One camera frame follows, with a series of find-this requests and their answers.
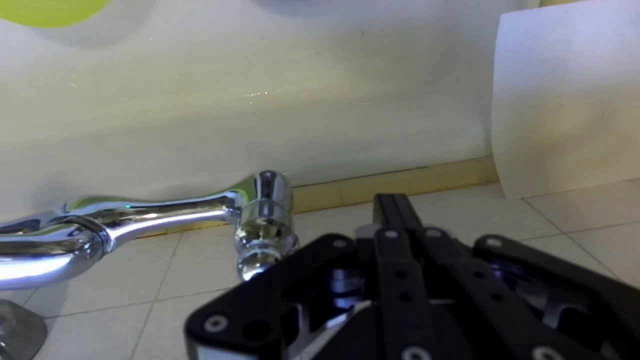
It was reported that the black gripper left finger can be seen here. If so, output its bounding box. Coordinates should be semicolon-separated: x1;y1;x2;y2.
183;192;435;360

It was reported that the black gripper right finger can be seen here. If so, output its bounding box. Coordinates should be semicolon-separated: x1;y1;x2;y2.
418;226;640;360

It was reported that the chrome tap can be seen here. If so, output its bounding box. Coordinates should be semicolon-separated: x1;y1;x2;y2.
0;168;298;360

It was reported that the yellow trim strip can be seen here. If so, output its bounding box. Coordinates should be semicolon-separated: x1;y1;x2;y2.
136;154;500;239

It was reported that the white paper sheet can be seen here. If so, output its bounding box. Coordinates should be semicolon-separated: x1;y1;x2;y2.
489;0;640;200

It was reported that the lime green bowl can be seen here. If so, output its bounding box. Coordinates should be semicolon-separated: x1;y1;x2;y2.
0;0;111;30

